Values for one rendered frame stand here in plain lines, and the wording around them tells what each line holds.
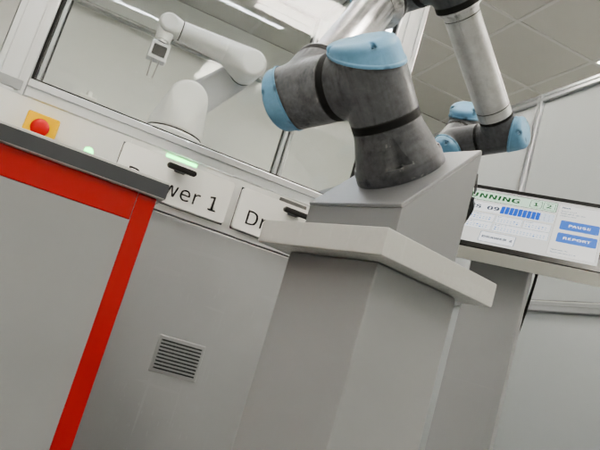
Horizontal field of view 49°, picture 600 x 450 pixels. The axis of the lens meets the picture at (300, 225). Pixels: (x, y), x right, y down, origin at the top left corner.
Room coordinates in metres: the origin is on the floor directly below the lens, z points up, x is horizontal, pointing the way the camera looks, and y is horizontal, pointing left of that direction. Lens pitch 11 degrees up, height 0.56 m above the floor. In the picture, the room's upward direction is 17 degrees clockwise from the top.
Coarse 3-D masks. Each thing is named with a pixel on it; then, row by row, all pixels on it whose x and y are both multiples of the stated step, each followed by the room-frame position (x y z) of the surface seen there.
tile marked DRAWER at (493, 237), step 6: (480, 234) 1.75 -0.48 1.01; (486, 234) 1.74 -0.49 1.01; (492, 234) 1.74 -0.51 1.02; (498, 234) 1.74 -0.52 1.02; (480, 240) 1.73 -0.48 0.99; (486, 240) 1.72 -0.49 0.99; (492, 240) 1.72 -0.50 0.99; (498, 240) 1.72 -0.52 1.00; (504, 240) 1.71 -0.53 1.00; (510, 240) 1.71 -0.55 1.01
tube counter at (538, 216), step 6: (492, 204) 1.84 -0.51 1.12; (486, 210) 1.82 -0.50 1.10; (492, 210) 1.82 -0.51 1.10; (498, 210) 1.81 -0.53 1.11; (504, 210) 1.81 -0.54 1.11; (510, 210) 1.81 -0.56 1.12; (516, 210) 1.80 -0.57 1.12; (522, 210) 1.80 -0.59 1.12; (528, 210) 1.80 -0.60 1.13; (516, 216) 1.78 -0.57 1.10; (522, 216) 1.78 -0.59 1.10; (528, 216) 1.78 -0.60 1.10; (534, 216) 1.77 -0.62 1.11; (540, 216) 1.77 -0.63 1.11; (546, 216) 1.77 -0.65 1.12; (552, 216) 1.77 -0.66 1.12; (552, 222) 1.75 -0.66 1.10
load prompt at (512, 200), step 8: (472, 192) 1.89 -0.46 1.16; (480, 192) 1.89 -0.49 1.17; (488, 192) 1.88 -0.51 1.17; (488, 200) 1.85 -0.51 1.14; (496, 200) 1.85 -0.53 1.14; (504, 200) 1.84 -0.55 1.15; (512, 200) 1.84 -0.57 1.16; (520, 200) 1.84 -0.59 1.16; (528, 200) 1.83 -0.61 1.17; (536, 200) 1.83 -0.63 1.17; (536, 208) 1.80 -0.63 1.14; (544, 208) 1.80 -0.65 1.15; (552, 208) 1.79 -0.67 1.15
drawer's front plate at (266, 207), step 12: (252, 192) 1.67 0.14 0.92; (240, 204) 1.66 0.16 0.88; (252, 204) 1.67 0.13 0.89; (264, 204) 1.68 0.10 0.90; (276, 204) 1.69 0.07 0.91; (288, 204) 1.70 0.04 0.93; (240, 216) 1.66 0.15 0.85; (252, 216) 1.67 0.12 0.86; (264, 216) 1.69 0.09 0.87; (276, 216) 1.70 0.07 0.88; (288, 216) 1.71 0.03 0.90; (240, 228) 1.67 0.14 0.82; (252, 228) 1.68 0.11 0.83
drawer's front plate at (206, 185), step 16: (128, 144) 1.55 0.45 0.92; (128, 160) 1.56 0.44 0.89; (144, 160) 1.57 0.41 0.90; (160, 160) 1.58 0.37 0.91; (160, 176) 1.59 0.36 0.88; (176, 176) 1.60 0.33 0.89; (208, 176) 1.63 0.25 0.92; (176, 192) 1.60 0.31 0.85; (192, 192) 1.62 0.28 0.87; (208, 192) 1.63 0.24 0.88; (224, 192) 1.64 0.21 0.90; (192, 208) 1.62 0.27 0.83; (224, 208) 1.65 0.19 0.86
